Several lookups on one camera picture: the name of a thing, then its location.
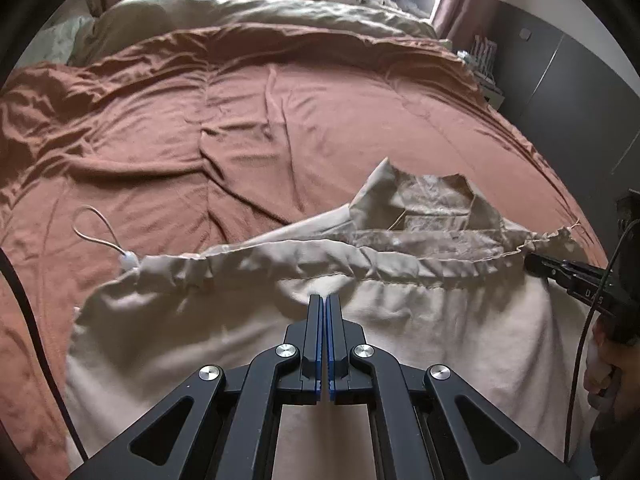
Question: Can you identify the beige jacket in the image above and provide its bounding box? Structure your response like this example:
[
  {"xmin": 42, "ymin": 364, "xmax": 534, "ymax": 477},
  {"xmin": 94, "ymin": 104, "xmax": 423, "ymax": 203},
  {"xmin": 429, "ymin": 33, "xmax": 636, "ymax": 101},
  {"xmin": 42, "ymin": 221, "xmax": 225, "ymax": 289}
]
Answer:
[{"xmin": 66, "ymin": 162, "xmax": 588, "ymax": 455}]

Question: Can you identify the person's right hand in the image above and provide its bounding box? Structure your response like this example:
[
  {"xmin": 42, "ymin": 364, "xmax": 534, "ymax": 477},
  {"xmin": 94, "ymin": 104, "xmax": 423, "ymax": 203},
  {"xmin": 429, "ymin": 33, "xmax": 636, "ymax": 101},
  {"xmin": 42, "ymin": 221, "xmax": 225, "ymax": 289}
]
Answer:
[{"xmin": 584, "ymin": 315, "xmax": 639, "ymax": 422}]

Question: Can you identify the white bedside table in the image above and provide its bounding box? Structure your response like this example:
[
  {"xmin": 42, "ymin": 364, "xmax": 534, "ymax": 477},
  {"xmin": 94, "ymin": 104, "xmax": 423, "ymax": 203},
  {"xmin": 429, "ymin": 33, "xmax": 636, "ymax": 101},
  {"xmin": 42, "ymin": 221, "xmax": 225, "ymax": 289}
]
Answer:
[{"xmin": 457, "ymin": 35, "xmax": 504, "ymax": 110}]

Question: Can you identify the rust brown bed sheet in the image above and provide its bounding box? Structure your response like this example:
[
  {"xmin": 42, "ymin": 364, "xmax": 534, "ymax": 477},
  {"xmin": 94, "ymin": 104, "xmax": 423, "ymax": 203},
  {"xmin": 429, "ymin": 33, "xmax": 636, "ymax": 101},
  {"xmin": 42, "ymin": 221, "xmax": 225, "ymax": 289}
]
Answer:
[{"xmin": 0, "ymin": 22, "xmax": 609, "ymax": 480}]

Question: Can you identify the pink right curtain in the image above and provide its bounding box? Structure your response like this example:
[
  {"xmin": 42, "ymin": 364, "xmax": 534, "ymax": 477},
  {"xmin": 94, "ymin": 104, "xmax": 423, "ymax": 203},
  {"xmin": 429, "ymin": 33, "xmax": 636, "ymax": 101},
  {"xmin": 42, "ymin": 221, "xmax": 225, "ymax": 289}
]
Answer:
[{"xmin": 433, "ymin": 0, "xmax": 495, "ymax": 50}]

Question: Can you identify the white pillow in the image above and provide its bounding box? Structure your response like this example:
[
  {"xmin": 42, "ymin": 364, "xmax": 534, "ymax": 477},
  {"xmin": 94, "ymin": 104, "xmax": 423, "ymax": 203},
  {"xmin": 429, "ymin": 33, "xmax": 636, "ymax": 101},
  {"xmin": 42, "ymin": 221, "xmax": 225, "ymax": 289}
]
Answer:
[{"xmin": 14, "ymin": 15, "xmax": 94, "ymax": 68}]

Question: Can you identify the tan duvet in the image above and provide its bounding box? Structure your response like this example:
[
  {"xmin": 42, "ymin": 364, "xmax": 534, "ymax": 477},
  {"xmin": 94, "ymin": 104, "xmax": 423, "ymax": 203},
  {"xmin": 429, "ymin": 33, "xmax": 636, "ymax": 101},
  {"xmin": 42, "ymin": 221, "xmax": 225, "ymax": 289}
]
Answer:
[{"xmin": 68, "ymin": 0, "xmax": 437, "ymax": 66}]

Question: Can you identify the grey wall socket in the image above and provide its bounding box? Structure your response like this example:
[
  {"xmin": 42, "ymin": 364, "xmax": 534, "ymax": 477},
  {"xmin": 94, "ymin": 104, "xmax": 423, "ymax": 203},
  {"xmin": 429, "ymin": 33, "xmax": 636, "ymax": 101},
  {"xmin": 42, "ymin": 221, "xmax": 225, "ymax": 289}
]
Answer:
[{"xmin": 520, "ymin": 28, "xmax": 532, "ymax": 41}]

